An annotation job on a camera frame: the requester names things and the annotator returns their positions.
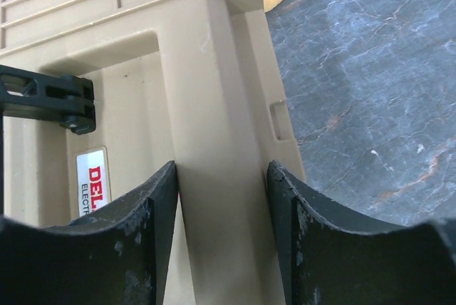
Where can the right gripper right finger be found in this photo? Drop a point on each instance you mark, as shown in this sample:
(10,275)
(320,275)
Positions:
(331,254)

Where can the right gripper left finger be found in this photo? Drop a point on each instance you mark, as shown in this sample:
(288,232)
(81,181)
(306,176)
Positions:
(118,254)

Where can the tan plastic tool box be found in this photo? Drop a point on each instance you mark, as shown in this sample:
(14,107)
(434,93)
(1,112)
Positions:
(98,95)

